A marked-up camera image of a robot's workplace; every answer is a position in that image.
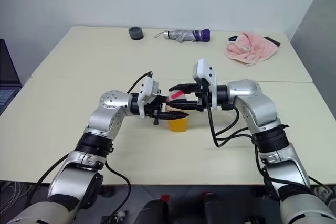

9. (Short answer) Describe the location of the folded grey purple umbrella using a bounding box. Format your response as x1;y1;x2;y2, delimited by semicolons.
153;28;212;44

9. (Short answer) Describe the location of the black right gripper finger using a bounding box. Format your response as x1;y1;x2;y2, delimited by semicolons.
170;100;200;110
169;83;197;94

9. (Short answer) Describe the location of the pink bottle cap red stripe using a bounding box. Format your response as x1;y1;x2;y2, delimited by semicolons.
167;90;186;102

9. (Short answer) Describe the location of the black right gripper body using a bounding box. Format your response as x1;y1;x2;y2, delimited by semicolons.
195;82;211;113

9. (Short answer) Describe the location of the dark laptop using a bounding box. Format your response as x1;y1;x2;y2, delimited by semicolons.
0;39;22;116

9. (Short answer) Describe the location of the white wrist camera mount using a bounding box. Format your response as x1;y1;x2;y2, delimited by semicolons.
136;77;161;118
193;58;218;111

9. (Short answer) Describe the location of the dark rounded shape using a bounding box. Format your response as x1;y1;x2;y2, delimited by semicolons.
202;191;234;224
141;195;169;224

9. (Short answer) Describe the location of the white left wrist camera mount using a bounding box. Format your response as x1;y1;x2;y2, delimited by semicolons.
136;77;161;118

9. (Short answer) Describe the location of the clear bottle with orange drink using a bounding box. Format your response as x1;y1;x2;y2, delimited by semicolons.
164;90;191;133

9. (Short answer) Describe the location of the pink towel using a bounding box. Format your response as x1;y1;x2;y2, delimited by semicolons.
225;31;278;67

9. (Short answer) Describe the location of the black caster wheel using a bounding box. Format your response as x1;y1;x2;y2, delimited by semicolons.
101;184;115;197

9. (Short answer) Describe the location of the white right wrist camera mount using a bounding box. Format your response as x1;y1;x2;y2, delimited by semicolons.
193;58;218;111

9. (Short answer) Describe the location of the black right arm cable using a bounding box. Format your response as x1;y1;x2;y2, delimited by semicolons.
202;91;259;148

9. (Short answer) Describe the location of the dark grey round cup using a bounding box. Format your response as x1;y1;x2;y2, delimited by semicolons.
128;26;144;41

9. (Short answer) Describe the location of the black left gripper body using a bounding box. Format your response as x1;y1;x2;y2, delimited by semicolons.
143;97;162;126

